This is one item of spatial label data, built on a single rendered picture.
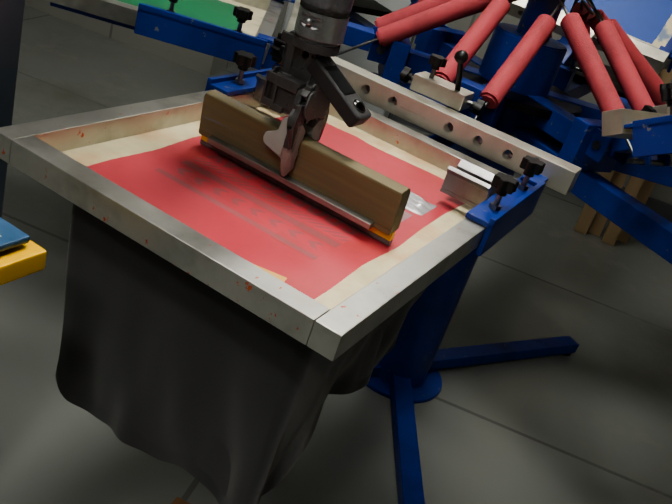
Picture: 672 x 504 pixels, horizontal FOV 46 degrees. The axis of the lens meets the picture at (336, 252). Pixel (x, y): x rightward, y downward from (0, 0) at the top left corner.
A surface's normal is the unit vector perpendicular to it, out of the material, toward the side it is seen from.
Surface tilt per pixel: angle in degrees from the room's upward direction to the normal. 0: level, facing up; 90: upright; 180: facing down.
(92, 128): 90
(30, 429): 0
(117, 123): 90
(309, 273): 0
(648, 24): 32
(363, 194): 95
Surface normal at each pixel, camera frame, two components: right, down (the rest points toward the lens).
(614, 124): -0.84, 0.01
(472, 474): 0.29, -0.84
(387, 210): -0.53, 0.35
